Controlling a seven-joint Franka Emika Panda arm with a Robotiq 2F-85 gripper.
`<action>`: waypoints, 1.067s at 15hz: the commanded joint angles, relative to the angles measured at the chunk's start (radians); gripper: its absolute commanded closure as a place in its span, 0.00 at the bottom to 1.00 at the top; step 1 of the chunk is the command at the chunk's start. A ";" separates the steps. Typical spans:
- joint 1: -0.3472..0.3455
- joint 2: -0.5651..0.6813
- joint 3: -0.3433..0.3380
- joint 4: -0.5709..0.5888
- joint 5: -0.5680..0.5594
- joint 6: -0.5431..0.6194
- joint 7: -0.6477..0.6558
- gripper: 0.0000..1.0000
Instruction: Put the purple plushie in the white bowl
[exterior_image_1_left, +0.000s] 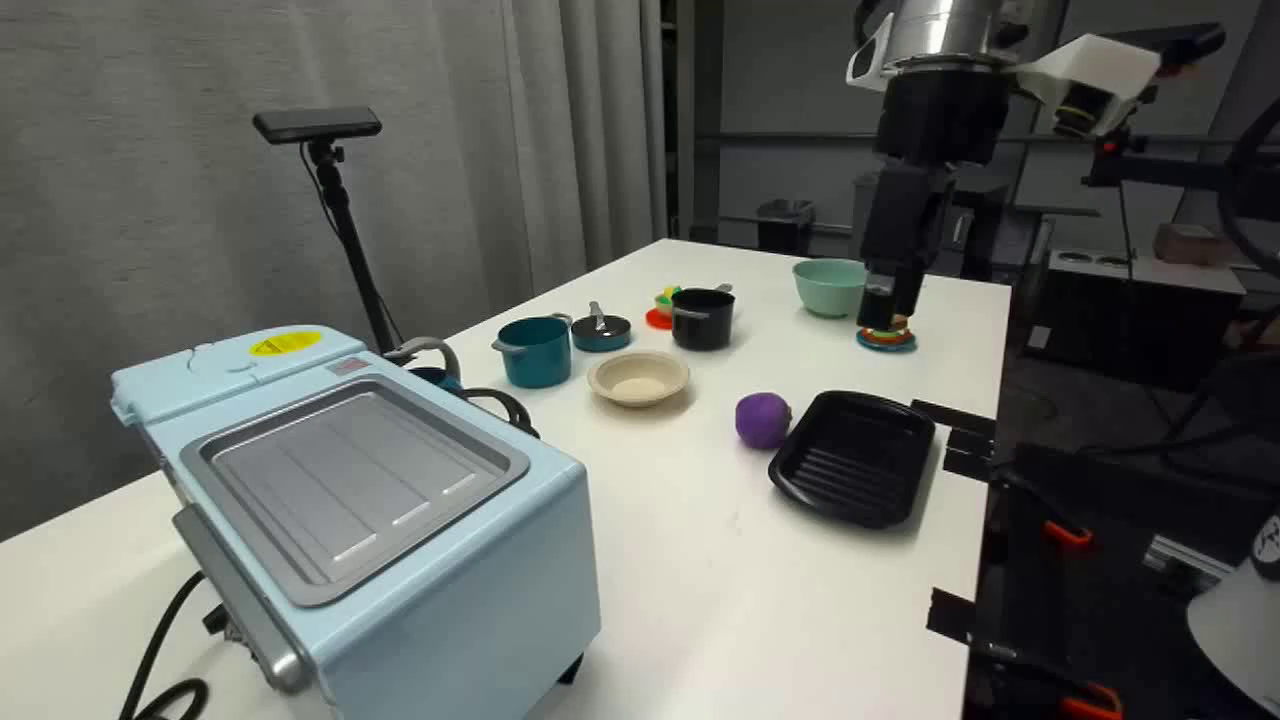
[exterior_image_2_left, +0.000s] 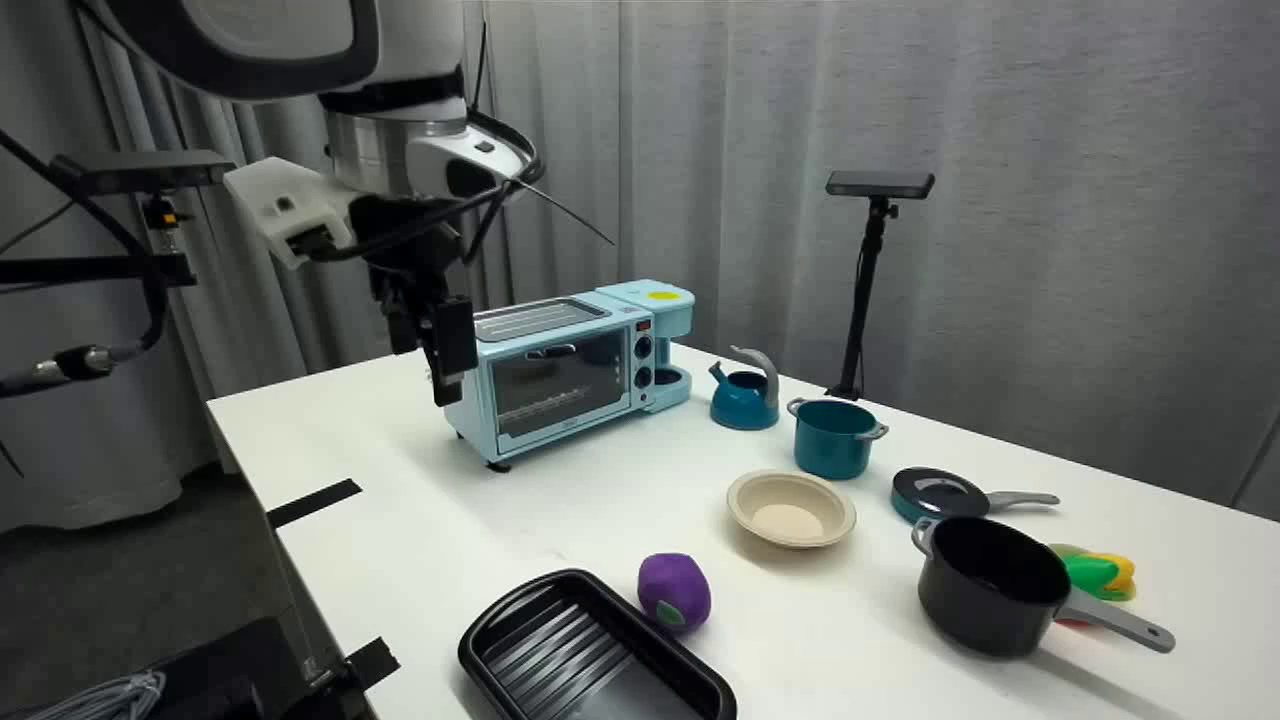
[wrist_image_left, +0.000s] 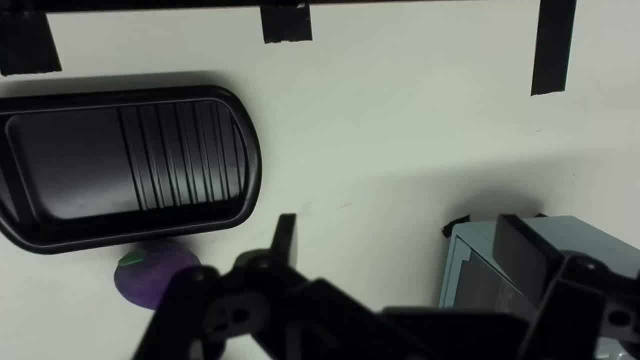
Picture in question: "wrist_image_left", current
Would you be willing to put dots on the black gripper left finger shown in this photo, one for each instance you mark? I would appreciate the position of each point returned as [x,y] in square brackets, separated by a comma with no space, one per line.
[264,299]

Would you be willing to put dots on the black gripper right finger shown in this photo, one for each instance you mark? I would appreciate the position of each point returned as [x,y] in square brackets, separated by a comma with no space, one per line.
[577,299]

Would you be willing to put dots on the purple plushie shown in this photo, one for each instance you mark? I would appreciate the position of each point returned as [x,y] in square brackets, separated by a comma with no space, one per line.
[145,272]

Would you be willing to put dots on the light blue toaster oven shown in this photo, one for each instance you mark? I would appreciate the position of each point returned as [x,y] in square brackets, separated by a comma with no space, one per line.
[485,314]

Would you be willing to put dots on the black rectangular baking tray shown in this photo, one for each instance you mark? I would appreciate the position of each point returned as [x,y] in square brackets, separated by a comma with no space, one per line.
[87,170]

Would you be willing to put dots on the black tape strip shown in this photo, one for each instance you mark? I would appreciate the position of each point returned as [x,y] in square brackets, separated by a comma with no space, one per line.
[284,21]
[553,47]

